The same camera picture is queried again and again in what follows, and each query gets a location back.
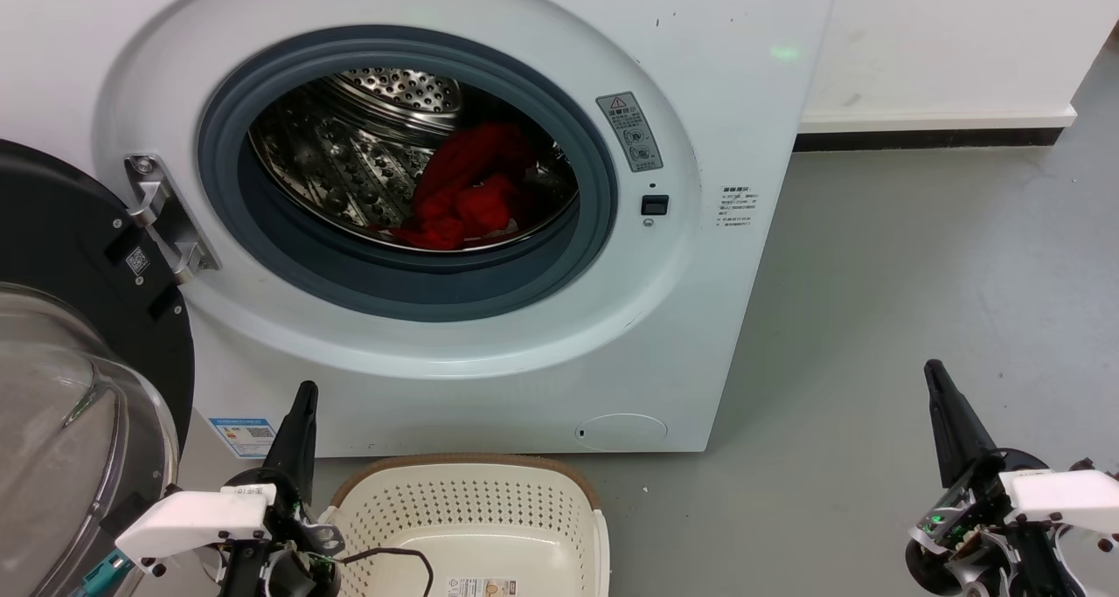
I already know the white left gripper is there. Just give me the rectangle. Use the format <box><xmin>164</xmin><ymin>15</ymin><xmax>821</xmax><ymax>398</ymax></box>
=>
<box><xmin>116</xmin><ymin>382</ymin><xmax>318</xmax><ymax>573</ymax></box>

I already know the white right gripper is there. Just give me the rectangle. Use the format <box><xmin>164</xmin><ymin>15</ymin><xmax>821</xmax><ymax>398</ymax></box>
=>
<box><xmin>925</xmin><ymin>360</ymin><xmax>1119</xmax><ymax>532</ymax></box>

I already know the red garment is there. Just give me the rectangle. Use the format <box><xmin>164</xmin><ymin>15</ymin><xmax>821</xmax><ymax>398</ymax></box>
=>
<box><xmin>389</xmin><ymin>123</ymin><xmax>547</xmax><ymax>251</ymax></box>

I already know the cream perforated laundry basket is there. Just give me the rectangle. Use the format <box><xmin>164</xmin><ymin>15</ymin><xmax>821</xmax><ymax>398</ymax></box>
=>
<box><xmin>319</xmin><ymin>454</ymin><xmax>611</xmax><ymax>597</ymax></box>

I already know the stainless steel washing machine drum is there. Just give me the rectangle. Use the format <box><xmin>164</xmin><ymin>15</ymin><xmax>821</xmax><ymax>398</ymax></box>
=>
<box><xmin>247</xmin><ymin>66</ymin><xmax>580</xmax><ymax>253</ymax></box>

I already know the black washer door with glass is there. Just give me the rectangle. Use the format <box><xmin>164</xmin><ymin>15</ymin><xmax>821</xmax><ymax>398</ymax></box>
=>
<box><xmin>0</xmin><ymin>138</ymin><xmax>195</xmax><ymax>597</ymax></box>

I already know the blue energy label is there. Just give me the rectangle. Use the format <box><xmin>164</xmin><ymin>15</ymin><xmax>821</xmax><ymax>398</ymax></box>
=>
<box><xmin>210</xmin><ymin>417</ymin><xmax>279</xmax><ymax>458</ymax></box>

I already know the grey rubber door gasket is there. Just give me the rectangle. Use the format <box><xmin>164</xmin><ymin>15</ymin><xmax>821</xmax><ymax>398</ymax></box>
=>
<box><xmin>197</xmin><ymin>24</ymin><xmax>619</xmax><ymax>323</ymax></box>

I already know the metal door hinge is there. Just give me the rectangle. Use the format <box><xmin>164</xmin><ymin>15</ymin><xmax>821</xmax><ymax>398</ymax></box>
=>
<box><xmin>124</xmin><ymin>153</ymin><xmax>221</xmax><ymax>285</ymax></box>

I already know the white front-load washing machine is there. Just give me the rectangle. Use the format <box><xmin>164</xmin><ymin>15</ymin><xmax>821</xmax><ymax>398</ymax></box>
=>
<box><xmin>0</xmin><ymin>0</ymin><xmax>840</xmax><ymax>458</ymax></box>

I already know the white baseboard with black strip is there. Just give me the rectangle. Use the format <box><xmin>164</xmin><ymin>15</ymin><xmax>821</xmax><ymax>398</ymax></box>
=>
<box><xmin>794</xmin><ymin>106</ymin><xmax>1078</xmax><ymax>152</ymax></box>

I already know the round filter cover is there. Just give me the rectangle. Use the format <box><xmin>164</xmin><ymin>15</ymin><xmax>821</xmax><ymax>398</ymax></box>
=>
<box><xmin>575</xmin><ymin>413</ymin><xmax>669</xmax><ymax>452</ymax></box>

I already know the grey warning sticker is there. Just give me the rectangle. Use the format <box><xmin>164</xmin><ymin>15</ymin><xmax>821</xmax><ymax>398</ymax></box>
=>
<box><xmin>596</xmin><ymin>91</ymin><xmax>664</xmax><ymax>173</ymax></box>

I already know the thin black looped cable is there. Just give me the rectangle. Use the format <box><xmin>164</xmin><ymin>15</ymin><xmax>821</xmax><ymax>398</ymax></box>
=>
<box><xmin>339</xmin><ymin>546</ymin><xmax>435</xmax><ymax>597</ymax></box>

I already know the teal left camera connector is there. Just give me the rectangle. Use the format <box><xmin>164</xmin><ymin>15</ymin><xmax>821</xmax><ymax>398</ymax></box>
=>
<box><xmin>74</xmin><ymin>553</ymin><xmax>132</xmax><ymax>597</ymax></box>

